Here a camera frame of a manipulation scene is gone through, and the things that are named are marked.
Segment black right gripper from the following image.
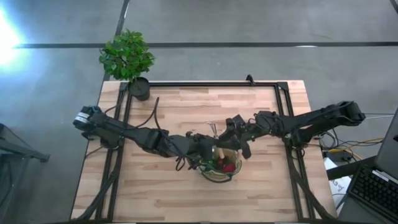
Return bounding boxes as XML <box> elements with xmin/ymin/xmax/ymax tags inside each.
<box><xmin>217</xmin><ymin>114</ymin><xmax>261</xmax><ymax>161</ymax></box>

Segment black laptop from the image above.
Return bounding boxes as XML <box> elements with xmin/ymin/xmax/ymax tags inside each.
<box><xmin>337</xmin><ymin>108</ymin><xmax>398</xmax><ymax>223</ymax></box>

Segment black cable bundle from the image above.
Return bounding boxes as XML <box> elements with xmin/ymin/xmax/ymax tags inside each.
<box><xmin>312</xmin><ymin>111</ymin><xmax>387</xmax><ymax>163</ymax></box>

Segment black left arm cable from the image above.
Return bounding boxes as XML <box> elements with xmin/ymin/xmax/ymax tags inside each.
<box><xmin>103</xmin><ymin>96</ymin><xmax>163</xmax><ymax>132</ymax></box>

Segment white paper box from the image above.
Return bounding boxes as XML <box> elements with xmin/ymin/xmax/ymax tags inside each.
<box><xmin>323</xmin><ymin>156</ymin><xmax>353</xmax><ymax>208</ymax></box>

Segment red black garden glove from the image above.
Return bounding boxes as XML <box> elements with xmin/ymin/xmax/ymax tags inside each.
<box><xmin>216</xmin><ymin>157</ymin><xmax>237</xmax><ymax>174</ymax></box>

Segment potted green plant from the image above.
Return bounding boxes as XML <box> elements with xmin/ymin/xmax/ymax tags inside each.
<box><xmin>99</xmin><ymin>29</ymin><xmax>156</xmax><ymax>102</ymax></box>

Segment beige green gardening bag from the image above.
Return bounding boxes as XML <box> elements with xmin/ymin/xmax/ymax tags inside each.
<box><xmin>197</xmin><ymin>145</ymin><xmax>244</xmax><ymax>184</ymax></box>

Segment yellow cable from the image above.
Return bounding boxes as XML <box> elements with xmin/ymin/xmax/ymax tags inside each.
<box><xmin>322</xmin><ymin>137</ymin><xmax>386</xmax><ymax>156</ymax></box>

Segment black metal stand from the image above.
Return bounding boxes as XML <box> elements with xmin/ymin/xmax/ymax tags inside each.
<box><xmin>0</xmin><ymin>123</ymin><xmax>51</xmax><ymax>218</ymax></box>

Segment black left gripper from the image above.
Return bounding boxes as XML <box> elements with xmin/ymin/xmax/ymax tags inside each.
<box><xmin>186</xmin><ymin>133</ymin><xmax>217</xmax><ymax>172</ymax></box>

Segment black aluminium frame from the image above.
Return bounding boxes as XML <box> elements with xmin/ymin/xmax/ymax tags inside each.
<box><xmin>70</xmin><ymin>80</ymin><xmax>338</xmax><ymax>223</ymax></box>

